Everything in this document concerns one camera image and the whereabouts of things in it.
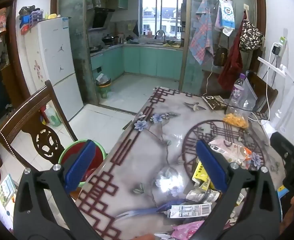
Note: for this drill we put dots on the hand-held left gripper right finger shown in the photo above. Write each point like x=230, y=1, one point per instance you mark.
x=212, y=166

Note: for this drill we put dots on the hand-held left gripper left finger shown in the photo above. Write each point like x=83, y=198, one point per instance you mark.
x=80, y=166

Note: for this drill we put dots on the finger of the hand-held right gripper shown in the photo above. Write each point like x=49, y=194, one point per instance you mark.
x=283, y=146

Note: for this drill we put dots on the green rimmed red basin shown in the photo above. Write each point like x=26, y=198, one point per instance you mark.
x=69, y=155

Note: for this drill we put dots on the green trash can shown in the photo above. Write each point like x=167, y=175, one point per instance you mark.
x=103, y=87

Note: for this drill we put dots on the person's right hand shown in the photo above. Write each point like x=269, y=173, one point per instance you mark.
x=290, y=212

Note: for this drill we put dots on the blue yellow box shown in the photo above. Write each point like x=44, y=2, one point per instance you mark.
x=283, y=192

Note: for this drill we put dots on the white desk lamp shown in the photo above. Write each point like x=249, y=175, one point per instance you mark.
x=281, y=105

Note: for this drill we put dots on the white barcode wrapper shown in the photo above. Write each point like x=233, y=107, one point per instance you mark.
x=189, y=210

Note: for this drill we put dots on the clear zip bag orange snacks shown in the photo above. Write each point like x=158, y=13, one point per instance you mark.
x=237, y=121

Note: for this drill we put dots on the plain wooden chair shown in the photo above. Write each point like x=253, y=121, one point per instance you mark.
x=264, y=92

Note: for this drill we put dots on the green detergent bottle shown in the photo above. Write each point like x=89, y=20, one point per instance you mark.
x=53, y=116

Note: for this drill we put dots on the dark brown snack packet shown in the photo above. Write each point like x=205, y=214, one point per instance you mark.
x=213, y=102

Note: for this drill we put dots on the red bottle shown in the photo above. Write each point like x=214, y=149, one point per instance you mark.
x=43, y=113

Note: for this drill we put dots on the pink wrapper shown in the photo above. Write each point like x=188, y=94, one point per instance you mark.
x=187, y=230

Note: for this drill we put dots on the purple label plastic bottle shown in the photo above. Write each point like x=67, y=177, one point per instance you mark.
x=237, y=92

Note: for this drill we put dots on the carved wooden chair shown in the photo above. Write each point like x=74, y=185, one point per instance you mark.
x=24, y=120

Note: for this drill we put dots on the booklet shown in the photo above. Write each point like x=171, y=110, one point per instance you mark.
x=3, y=197

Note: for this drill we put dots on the red garment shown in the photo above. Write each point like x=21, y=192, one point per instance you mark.
x=230, y=70

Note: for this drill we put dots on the white refrigerator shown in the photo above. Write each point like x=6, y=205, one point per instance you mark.
x=54, y=65

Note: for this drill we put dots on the brown handbag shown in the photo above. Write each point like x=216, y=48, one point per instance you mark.
x=220, y=56

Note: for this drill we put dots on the teal kitchen cabinets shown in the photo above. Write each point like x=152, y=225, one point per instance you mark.
x=147, y=60

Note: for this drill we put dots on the plaid cloth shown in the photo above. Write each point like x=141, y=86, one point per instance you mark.
x=200, y=40

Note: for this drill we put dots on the black wok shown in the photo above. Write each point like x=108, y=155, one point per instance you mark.
x=108, y=39

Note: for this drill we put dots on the kitchen faucet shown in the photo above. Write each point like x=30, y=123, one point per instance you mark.
x=160, y=35

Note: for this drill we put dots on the white blue hanging bag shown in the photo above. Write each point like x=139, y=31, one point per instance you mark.
x=225, y=15

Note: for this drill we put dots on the black range hood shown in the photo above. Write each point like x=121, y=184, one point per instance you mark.
x=99, y=17

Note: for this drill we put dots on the blue basket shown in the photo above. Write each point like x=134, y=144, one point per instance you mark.
x=30, y=20

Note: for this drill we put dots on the kitchen window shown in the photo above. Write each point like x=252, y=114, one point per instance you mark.
x=162, y=15

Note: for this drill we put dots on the wall charger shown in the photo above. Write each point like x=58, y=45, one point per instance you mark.
x=278, y=47

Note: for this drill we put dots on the red wall poster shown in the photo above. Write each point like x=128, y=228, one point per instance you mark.
x=0, y=22

